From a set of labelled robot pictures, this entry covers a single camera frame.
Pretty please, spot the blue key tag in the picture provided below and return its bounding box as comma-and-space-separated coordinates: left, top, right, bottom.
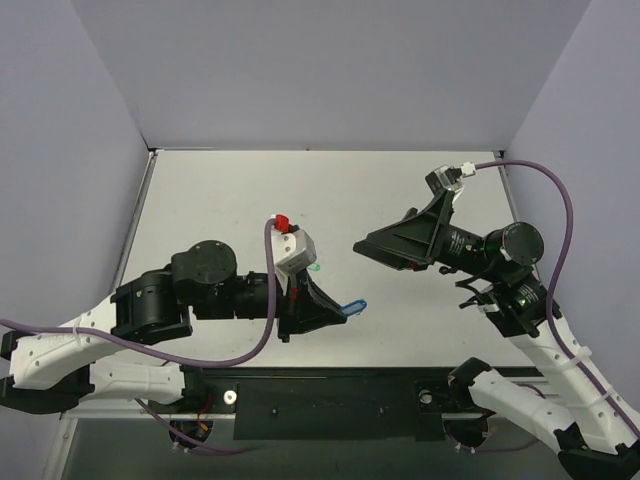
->
340, 299, 368, 317

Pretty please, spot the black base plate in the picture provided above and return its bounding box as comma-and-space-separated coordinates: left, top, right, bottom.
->
155, 367, 489, 446

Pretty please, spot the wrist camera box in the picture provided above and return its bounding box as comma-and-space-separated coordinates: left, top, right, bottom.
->
271, 228, 317, 275
425, 165, 464, 197

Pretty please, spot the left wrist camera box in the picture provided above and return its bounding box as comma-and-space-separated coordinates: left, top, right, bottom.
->
271, 228, 317, 275

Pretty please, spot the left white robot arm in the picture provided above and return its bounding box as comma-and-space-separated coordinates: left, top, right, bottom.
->
1, 240, 348, 415

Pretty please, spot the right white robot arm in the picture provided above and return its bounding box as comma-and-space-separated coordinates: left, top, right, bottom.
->
353, 191, 639, 479

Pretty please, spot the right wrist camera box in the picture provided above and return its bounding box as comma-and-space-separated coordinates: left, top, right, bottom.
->
425, 165, 464, 197

